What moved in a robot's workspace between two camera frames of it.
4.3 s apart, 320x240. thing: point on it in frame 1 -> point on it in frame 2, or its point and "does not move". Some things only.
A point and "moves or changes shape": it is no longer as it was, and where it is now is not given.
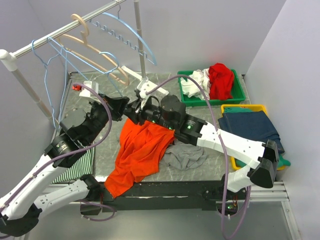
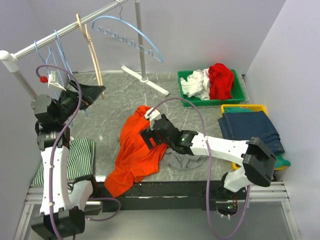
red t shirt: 221,81 does not move
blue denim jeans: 255,125 does not move
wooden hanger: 83,42 moves or changes shape
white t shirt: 202,78 does not move
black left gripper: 116,105 -> 89,94
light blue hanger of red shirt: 63,82 -> 35,44
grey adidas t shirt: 183,156 does not move
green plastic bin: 238,92 does not move
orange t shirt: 142,147 does not move
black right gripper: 132,115 -> 147,135
